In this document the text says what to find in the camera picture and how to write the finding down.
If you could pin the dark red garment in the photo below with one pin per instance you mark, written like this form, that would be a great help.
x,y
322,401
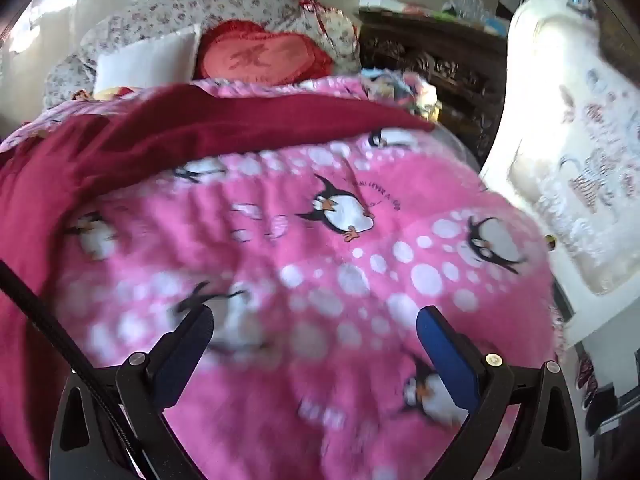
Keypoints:
x,y
150,130

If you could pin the floral padded headboard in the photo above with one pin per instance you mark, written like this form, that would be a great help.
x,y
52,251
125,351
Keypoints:
x,y
150,15

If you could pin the pile of colourful clothes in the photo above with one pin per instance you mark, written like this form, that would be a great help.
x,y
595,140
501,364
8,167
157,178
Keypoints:
x,y
400,90

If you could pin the clear plastic bag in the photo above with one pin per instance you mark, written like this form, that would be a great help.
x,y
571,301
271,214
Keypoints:
x,y
467,2

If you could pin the cream printed cloth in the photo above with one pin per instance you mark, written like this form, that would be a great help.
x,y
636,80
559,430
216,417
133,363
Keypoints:
x,y
565,125

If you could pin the red heart-shaped cushion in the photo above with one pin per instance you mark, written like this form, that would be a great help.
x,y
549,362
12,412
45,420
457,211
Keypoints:
x,y
260,55

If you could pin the red patterned gift bag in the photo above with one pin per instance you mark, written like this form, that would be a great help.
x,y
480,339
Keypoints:
x,y
312,2

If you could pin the pink penguin print blanket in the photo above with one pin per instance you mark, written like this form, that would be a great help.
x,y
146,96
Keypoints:
x,y
320,280

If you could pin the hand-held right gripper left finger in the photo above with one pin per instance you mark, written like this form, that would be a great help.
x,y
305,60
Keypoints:
x,y
185,355

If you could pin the white flat box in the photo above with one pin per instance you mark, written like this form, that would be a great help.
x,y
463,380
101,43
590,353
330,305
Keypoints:
x,y
387,2

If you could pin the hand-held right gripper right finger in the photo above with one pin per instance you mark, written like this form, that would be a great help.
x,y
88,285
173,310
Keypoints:
x,y
445,355

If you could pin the yellow cloth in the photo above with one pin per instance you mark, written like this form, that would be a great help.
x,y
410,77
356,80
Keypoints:
x,y
107,93

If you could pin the dark carved wooden nightstand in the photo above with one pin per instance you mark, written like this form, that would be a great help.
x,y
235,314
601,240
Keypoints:
x,y
450,60

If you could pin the white pillow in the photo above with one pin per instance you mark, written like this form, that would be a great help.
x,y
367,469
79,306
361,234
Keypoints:
x,y
150,57

